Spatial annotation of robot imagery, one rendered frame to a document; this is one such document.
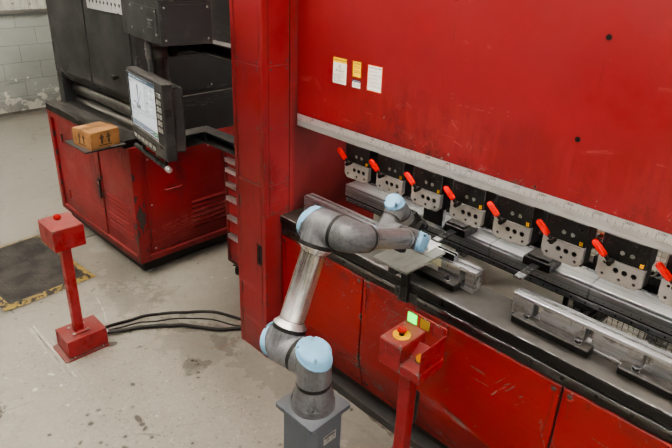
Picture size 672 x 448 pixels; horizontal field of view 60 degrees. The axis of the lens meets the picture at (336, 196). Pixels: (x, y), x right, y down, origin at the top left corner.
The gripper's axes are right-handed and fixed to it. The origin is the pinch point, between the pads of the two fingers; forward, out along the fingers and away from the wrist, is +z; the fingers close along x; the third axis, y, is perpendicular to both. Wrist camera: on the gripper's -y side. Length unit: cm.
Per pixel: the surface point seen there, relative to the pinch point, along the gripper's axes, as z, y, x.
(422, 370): 0, -44, -30
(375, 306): 22.0, -28.3, 16.0
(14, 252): 23, -127, 302
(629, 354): 9, -1, -87
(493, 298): 15.4, -2.3, -33.0
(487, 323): 6.0, -14.8, -40.1
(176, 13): -99, 19, 101
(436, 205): -13.0, 15.3, -3.9
